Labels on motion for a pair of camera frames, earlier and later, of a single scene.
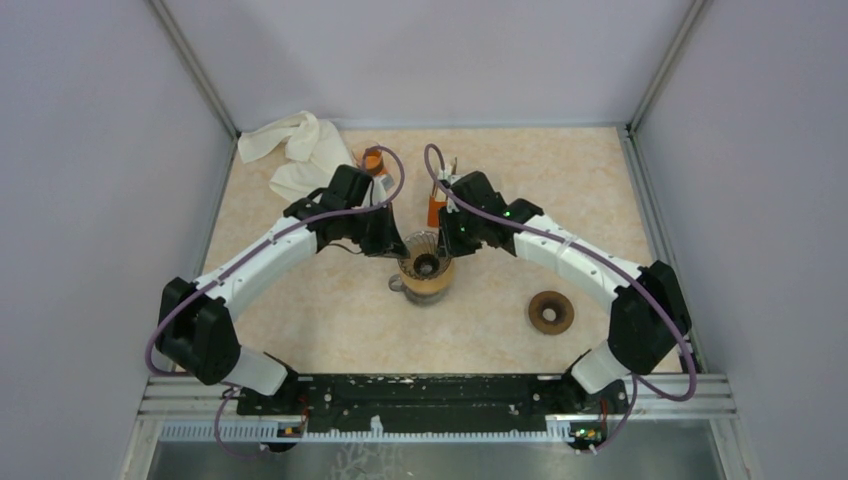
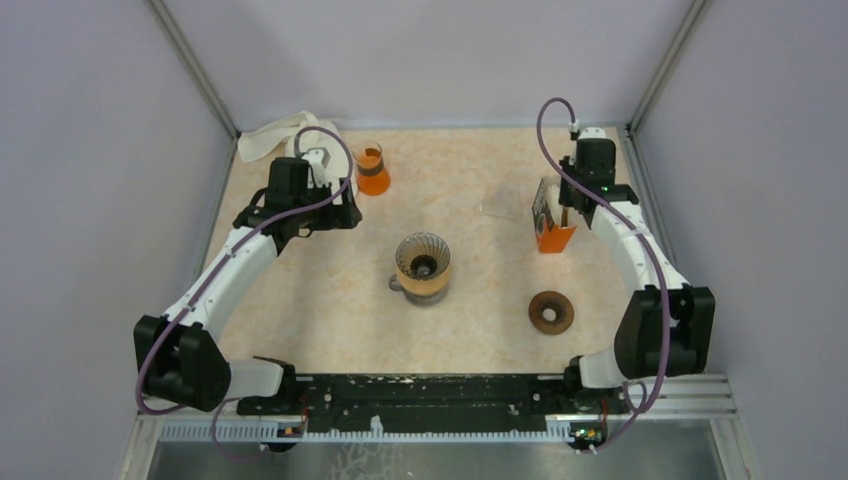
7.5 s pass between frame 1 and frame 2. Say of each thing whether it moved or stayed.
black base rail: stayed
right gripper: moved
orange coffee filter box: moved
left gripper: moved
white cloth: stayed
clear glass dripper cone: stayed
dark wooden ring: stayed
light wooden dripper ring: stayed
